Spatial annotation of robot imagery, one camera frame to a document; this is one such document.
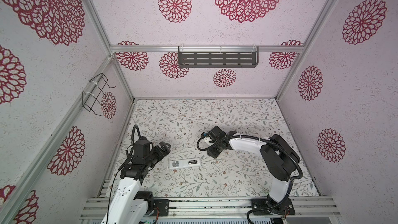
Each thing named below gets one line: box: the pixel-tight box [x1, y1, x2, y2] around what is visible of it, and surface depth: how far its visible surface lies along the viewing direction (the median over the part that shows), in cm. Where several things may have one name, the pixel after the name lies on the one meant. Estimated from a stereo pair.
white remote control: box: [168, 158, 202, 170], surface depth 88 cm
